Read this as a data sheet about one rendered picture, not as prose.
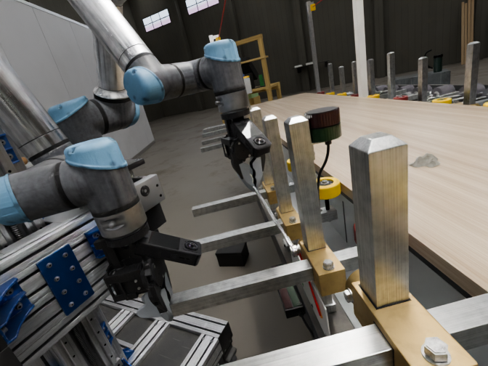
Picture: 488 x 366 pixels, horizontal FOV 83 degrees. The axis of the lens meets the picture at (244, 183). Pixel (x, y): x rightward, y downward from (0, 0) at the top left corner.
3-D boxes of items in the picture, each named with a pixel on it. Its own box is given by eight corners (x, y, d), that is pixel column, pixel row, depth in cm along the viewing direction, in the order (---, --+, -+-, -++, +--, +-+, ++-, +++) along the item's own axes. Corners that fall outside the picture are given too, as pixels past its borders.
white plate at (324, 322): (329, 348, 54) (323, 310, 50) (292, 266, 78) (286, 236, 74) (332, 348, 54) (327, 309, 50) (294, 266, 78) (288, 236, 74)
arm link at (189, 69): (152, 68, 66) (184, 57, 59) (185, 64, 74) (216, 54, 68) (163, 102, 69) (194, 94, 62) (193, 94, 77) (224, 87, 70)
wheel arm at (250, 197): (194, 219, 101) (191, 209, 99) (194, 215, 104) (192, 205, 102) (308, 190, 102) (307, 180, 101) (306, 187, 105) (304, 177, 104)
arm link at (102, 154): (67, 144, 44) (120, 131, 46) (94, 205, 48) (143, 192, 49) (45, 155, 37) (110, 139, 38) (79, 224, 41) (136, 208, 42)
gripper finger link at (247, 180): (247, 186, 77) (240, 155, 74) (257, 192, 72) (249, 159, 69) (237, 191, 76) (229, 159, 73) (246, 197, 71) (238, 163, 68)
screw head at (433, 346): (433, 369, 22) (433, 359, 22) (415, 346, 24) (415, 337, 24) (457, 363, 22) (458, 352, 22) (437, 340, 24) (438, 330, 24)
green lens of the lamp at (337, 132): (314, 144, 47) (312, 131, 46) (303, 138, 52) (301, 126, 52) (348, 136, 47) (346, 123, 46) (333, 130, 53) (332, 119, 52)
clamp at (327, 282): (321, 297, 50) (318, 275, 49) (299, 255, 63) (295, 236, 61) (351, 290, 51) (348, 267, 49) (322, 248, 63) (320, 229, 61)
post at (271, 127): (292, 268, 87) (263, 117, 70) (289, 261, 90) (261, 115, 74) (302, 266, 87) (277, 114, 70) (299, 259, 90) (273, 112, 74)
